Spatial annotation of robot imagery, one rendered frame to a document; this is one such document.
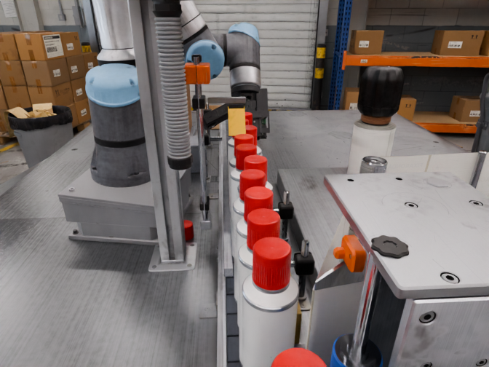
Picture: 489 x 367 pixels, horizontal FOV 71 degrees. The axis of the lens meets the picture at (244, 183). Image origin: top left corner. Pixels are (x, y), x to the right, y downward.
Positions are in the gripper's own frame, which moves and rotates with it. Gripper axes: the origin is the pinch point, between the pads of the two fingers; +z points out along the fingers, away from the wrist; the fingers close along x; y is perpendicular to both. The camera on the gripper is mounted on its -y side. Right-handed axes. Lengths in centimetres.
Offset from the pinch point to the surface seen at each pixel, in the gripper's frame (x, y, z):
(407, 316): -63, 6, 15
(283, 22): 337, 76, -228
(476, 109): 292, 289, -99
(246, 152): -30.1, -0.2, 0.4
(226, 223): -24.7, -3.4, 11.1
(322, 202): -2.6, 18.9, 7.8
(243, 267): -45.4, -1.8, 14.8
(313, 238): -14.7, 13.2, 14.8
